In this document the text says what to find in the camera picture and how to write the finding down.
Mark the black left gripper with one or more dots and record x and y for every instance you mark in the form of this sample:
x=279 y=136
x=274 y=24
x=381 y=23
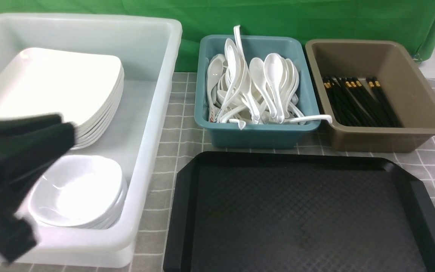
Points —
x=28 y=147

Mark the stack of small white bowls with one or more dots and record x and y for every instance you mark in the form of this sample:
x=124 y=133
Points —
x=79 y=191

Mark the stack of white square plates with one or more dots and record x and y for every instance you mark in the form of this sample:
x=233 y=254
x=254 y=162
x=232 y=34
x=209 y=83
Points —
x=84 y=89

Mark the large white plastic tub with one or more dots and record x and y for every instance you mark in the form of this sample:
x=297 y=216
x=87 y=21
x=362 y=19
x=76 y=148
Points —
x=148 y=48

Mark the black plastic serving tray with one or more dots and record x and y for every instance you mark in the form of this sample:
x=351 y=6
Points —
x=259 y=212

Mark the pile of white soup spoons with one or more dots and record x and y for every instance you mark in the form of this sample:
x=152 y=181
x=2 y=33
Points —
x=263 y=90

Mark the black chopsticks bundle in bin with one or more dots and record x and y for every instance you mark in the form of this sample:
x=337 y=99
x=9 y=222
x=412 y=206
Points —
x=360 y=103

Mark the brown plastic bin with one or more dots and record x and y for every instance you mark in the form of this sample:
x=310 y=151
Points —
x=409 y=93

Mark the green backdrop cloth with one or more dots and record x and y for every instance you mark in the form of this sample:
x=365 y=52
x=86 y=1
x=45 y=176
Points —
x=410 y=23

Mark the grey checked tablecloth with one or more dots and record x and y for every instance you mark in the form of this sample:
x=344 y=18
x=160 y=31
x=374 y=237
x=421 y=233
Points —
x=181 y=140

